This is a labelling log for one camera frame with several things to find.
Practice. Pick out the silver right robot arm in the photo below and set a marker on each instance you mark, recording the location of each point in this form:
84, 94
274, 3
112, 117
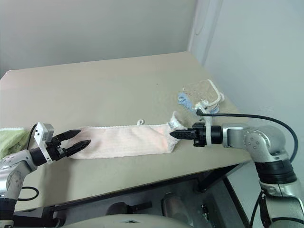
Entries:
256, 142

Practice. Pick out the black metal table frame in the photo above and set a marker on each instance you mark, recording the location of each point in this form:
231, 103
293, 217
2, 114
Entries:
213, 175

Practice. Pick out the pink striped washcloth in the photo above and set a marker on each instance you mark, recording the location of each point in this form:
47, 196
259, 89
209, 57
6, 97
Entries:
123, 140

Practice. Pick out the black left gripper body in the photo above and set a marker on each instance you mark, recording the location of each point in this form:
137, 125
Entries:
56, 149

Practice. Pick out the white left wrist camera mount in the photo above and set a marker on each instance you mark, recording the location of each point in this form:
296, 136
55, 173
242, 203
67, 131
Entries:
41, 135

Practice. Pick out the dark grey rounded cylinder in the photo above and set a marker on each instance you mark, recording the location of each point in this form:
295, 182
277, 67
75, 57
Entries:
175, 206
117, 209

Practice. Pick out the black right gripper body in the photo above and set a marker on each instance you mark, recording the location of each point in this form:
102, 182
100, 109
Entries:
199, 135

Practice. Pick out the beige cloth with white trim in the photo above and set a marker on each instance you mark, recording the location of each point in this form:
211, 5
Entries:
204, 89

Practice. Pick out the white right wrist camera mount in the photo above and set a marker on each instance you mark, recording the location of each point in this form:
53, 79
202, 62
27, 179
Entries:
208, 133

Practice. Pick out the grey robot torso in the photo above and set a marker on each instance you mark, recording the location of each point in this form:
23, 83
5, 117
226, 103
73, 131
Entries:
130, 222

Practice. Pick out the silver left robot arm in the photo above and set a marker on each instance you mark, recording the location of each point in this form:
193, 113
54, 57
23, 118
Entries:
16, 161

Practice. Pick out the green washcloth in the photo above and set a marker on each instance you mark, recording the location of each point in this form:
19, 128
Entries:
12, 140

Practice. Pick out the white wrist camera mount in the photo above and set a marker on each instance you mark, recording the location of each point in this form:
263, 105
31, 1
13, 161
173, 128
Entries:
208, 133
41, 135

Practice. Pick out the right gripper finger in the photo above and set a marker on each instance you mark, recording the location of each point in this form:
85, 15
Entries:
181, 137
181, 132

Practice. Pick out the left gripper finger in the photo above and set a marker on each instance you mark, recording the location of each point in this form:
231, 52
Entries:
78, 147
69, 135

